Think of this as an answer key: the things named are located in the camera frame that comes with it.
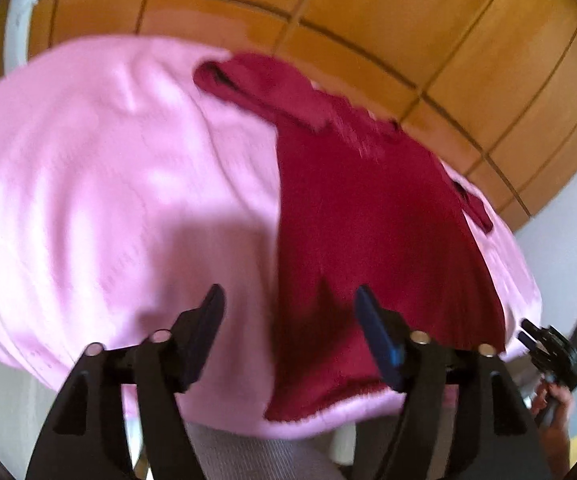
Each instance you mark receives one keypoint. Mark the person's right hand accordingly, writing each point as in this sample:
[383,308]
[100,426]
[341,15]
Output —
[555,437]

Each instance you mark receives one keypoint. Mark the pink quilted bedspread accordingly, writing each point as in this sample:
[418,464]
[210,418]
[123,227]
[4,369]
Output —
[126,192]

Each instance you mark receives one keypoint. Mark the dark red knit garment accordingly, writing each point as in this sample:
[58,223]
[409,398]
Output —
[361,204]

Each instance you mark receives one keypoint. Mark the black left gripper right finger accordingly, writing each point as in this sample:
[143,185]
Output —
[494,436]

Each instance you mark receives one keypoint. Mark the white door frame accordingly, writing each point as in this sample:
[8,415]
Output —
[16,34]

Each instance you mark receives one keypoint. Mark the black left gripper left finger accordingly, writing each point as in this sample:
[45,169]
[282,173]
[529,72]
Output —
[84,435]

